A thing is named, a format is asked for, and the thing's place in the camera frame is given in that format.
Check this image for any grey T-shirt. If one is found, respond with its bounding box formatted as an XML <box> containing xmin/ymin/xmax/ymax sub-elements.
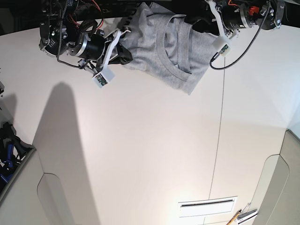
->
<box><xmin>120</xmin><ymin>2</ymin><xmax>216</xmax><ymax>94</ymax></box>

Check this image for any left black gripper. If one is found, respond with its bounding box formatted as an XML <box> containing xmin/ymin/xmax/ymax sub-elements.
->
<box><xmin>184</xmin><ymin>0</ymin><xmax>240</xmax><ymax>36</ymax></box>

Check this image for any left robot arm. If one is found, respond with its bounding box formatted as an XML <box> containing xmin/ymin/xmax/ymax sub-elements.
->
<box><xmin>184</xmin><ymin>0</ymin><xmax>285</xmax><ymax>38</ymax></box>

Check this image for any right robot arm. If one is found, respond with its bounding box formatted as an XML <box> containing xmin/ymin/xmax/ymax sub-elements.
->
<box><xmin>39</xmin><ymin>0</ymin><xmax>133</xmax><ymax>74</ymax></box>

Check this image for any black braided camera cable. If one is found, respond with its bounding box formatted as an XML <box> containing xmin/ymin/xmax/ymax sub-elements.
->
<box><xmin>209</xmin><ymin>0</ymin><xmax>272</xmax><ymax>70</ymax></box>

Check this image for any grey binder clip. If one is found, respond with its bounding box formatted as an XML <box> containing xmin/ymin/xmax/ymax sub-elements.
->
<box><xmin>236</xmin><ymin>203</ymin><xmax>258</xmax><ymax>223</ymax></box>

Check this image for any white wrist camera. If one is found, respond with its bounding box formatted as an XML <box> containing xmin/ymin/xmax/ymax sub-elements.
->
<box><xmin>208</xmin><ymin>0</ymin><xmax>232</xmax><ymax>57</ymax></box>
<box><xmin>92</xmin><ymin>30</ymin><xmax>131</xmax><ymax>88</ymax></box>

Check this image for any yellow pencil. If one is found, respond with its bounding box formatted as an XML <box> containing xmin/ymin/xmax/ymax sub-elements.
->
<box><xmin>226</xmin><ymin>210</ymin><xmax>242</xmax><ymax>225</ymax></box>

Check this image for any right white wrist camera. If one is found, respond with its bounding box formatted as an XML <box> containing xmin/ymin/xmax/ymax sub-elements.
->
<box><xmin>92</xmin><ymin>30</ymin><xmax>131</xmax><ymax>88</ymax></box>

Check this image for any white slotted grommet plate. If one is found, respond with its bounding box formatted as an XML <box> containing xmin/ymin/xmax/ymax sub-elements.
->
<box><xmin>178</xmin><ymin>196</ymin><xmax>238</xmax><ymax>218</ymax></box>

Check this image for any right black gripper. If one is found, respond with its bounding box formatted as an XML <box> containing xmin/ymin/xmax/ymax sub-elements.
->
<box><xmin>77</xmin><ymin>30</ymin><xmax>133</xmax><ymax>70</ymax></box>

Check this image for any blue clamps pile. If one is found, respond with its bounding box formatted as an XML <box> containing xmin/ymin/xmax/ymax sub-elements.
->
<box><xmin>0</xmin><ymin>122</ymin><xmax>35</xmax><ymax>192</ymax></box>

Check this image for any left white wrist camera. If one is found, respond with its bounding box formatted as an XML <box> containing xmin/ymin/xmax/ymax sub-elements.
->
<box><xmin>208</xmin><ymin>0</ymin><xmax>232</xmax><ymax>57</ymax></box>

